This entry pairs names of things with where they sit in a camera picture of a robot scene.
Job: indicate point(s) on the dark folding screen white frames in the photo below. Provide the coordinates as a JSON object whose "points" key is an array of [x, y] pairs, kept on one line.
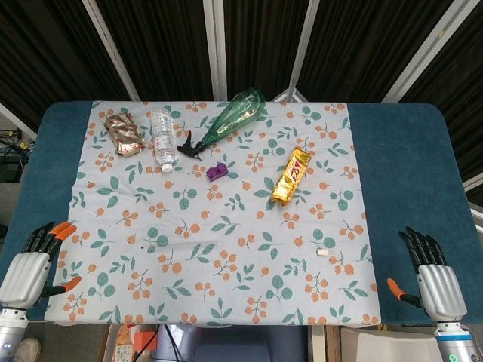
{"points": [[170, 45]]}

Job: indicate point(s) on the green spray bottle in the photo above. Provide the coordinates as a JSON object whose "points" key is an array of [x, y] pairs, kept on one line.
{"points": [[226, 122]]}

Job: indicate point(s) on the bronze foil snack pack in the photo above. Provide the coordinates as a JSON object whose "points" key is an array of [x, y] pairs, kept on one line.
{"points": [[124, 134]]}

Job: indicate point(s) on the gold foil snack pack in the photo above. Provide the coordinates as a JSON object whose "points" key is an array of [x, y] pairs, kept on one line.
{"points": [[291, 175]]}

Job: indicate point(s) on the blue table cover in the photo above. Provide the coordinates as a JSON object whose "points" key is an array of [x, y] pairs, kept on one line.
{"points": [[403, 169]]}

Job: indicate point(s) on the clear plastic water bottle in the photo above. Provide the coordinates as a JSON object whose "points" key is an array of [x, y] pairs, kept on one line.
{"points": [[162, 135]]}

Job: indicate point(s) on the white shoe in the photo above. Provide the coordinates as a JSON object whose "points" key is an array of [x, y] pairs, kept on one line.
{"points": [[28, 350]]}

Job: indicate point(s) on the cardboard box with orange items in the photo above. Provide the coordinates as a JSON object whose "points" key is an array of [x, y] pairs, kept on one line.
{"points": [[128, 343]]}

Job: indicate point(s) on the beige box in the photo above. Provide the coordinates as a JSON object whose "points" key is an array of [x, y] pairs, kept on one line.
{"points": [[388, 347]]}

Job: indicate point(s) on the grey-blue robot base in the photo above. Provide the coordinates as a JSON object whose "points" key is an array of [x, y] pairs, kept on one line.
{"points": [[245, 345]]}

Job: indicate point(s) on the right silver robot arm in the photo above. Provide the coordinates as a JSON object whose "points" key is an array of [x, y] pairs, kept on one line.
{"points": [[454, 343]]}

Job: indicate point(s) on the floral orange-green tablecloth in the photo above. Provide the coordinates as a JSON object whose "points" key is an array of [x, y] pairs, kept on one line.
{"points": [[226, 264]]}

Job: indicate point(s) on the purple toy brick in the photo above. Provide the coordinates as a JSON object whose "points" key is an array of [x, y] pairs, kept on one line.
{"points": [[217, 172]]}

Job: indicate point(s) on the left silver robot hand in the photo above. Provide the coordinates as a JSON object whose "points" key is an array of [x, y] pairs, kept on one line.
{"points": [[26, 275]]}

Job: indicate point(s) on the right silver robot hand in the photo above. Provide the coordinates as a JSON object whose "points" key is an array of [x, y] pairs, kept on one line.
{"points": [[439, 290]]}

